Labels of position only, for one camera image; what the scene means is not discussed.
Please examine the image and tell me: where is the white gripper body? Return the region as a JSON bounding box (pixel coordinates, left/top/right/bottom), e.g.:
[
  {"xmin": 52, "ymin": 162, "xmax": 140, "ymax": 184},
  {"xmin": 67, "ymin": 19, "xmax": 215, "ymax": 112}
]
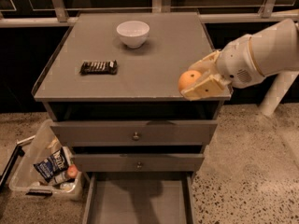
[{"xmin": 216, "ymin": 35, "xmax": 265, "ymax": 89}]

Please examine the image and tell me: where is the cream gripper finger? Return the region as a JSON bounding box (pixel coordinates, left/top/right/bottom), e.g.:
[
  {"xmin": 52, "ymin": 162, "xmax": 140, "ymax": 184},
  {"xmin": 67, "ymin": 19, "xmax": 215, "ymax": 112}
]
[
  {"xmin": 188, "ymin": 50, "xmax": 221, "ymax": 75},
  {"xmin": 180, "ymin": 74, "xmax": 230, "ymax": 101}
]

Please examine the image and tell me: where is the orange fruit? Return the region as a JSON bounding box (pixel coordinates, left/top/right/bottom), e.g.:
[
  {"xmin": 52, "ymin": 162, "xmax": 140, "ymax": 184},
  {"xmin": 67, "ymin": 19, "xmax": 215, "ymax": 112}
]
[{"xmin": 178, "ymin": 70, "xmax": 202, "ymax": 91}]

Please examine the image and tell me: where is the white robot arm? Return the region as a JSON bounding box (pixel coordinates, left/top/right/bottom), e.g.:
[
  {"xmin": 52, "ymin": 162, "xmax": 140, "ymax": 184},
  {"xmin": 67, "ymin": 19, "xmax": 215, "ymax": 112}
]
[{"xmin": 178, "ymin": 19, "xmax": 299, "ymax": 101}]

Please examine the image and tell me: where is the grey top drawer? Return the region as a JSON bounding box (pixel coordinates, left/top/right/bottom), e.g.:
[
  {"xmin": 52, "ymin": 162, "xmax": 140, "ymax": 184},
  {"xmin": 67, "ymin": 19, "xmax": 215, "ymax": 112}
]
[{"xmin": 50, "ymin": 120, "xmax": 217, "ymax": 147}]

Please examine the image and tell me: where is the grey drawer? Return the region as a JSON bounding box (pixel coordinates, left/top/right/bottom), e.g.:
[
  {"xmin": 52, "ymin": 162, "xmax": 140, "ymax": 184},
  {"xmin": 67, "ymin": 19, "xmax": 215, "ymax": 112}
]
[
  {"xmin": 50, "ymin": 120, "xmax": 217, "ymax": 147},
  {"xmin": 81, "ymin": 173, "xmax": 196, "ymax": 224},
  {"xmin": 73, "ymin": 154, "xmax": 204, "ymax": 172}
]

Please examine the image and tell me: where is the grey drawer cabinet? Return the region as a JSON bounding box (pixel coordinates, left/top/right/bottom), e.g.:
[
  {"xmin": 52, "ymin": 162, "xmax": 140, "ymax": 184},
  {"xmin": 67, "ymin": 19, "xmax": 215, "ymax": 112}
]
[{"xmin": 32, "ymin": 11, "xmax": 235, "ymax": 224}]

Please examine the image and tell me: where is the grey middle drawer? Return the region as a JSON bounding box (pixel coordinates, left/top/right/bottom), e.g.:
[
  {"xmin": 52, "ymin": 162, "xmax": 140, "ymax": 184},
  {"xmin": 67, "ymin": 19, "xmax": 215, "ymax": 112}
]
[{"xmin": 73, "ymin": 154, "xmax": 204, "ymax": 172}]

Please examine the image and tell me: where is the grey bottom drawer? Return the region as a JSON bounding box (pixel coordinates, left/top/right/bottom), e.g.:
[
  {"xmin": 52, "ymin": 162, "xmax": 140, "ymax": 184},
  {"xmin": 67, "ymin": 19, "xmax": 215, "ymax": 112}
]
[{"xmin": 81, "ymin": 173, "xmax": 196, "ymax": 224}]

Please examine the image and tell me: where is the white diagonal pole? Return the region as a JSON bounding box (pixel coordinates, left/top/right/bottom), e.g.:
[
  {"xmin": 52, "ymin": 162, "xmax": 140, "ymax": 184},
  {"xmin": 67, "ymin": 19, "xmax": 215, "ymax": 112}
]
[{"xmin": 259, "ymin": 71, "xmax": 299, "ymax": 116}]

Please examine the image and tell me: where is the white ceramic bowl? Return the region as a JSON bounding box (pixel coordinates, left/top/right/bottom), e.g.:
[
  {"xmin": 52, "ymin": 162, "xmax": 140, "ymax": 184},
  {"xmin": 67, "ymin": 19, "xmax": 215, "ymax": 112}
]
[{"xmin": 116, "ymin": 21, "xmax": 150, "ymax": 49}]

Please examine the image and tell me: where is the black snack bar packet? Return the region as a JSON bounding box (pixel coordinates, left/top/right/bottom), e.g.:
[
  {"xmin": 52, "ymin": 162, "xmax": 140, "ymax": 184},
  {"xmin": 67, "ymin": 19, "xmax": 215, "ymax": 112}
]
[{"xmin": 79, "ymin": 61, "xmax": 118, "ymax": 75}]

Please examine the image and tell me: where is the red apple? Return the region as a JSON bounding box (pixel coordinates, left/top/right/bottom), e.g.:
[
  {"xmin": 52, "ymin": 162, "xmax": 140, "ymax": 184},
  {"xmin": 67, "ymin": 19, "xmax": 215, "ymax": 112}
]
[{"xmin": 66, "ymin": 164, "xmax": 78, "ymax": 178}]

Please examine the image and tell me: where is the blue chip bag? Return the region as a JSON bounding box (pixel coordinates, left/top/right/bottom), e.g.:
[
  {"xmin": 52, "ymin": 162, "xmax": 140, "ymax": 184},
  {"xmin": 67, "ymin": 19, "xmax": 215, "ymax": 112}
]
[{"xmin": 34, "ymin": 147, "xmax": 69, "ymax": 182}]

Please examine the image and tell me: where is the clear plastic bin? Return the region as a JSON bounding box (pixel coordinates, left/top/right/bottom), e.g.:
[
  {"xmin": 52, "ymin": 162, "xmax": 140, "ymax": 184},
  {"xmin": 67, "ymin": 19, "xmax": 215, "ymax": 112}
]
[{"xmin": 8, "ymin": 119, "xmax": 83, "ymax": 201}]

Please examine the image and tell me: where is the metal railing frame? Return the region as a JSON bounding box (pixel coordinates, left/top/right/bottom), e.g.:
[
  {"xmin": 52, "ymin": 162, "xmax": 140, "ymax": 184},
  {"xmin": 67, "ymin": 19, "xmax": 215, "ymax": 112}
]
[{"xmin": 0, "ymin": 0, "xmax": 299, "ymax": 28}]

